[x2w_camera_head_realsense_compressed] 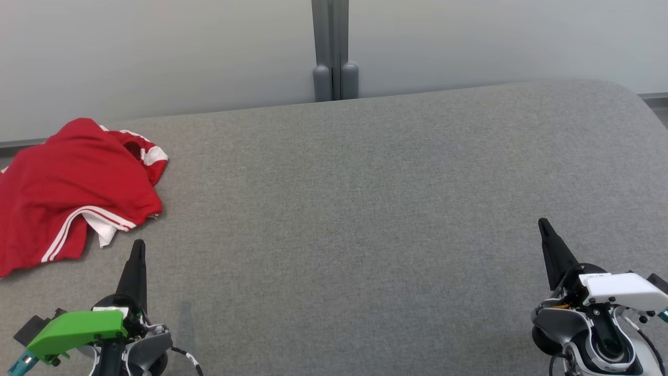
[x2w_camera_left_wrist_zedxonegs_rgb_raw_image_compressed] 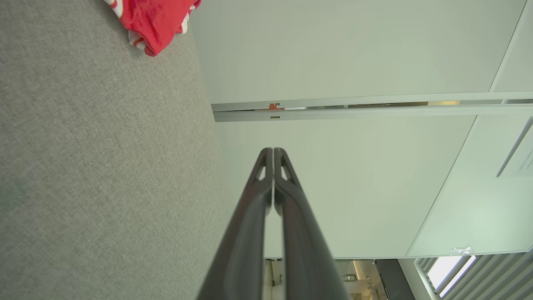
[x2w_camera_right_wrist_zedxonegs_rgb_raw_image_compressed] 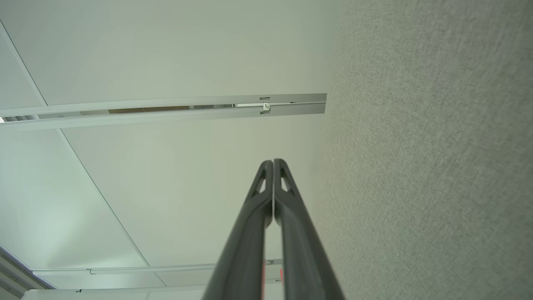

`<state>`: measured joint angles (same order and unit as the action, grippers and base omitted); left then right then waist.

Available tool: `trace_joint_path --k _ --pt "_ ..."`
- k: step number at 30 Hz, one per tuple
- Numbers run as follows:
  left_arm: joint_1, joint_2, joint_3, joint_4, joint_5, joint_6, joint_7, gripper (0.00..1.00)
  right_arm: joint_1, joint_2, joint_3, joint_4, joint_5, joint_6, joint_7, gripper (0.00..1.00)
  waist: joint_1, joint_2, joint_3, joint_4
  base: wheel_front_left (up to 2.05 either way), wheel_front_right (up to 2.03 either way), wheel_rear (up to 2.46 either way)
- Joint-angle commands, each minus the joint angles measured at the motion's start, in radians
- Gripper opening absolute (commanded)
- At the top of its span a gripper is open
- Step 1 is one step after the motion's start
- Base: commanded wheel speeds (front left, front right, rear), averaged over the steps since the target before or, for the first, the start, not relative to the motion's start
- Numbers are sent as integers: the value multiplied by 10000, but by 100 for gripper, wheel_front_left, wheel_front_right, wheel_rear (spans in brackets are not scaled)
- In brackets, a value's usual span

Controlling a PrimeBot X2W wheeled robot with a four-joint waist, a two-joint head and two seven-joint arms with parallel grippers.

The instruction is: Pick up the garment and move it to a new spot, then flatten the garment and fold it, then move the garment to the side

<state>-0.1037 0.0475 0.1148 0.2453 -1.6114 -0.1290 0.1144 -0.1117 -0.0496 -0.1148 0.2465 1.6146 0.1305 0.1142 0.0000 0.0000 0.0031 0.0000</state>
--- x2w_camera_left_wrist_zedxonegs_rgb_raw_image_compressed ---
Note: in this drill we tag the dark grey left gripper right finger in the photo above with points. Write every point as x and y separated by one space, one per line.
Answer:
306 250

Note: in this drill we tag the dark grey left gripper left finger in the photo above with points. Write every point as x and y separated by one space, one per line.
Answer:
241 250

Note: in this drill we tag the red white-striped shorts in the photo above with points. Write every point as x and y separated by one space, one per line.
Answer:
154 21

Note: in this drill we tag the grey window blinds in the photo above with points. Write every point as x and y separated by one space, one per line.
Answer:
491 279

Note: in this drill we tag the small white wall sticker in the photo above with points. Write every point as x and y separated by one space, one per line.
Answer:
460 251

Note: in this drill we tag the grey double partition post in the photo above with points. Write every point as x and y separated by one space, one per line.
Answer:
374 111

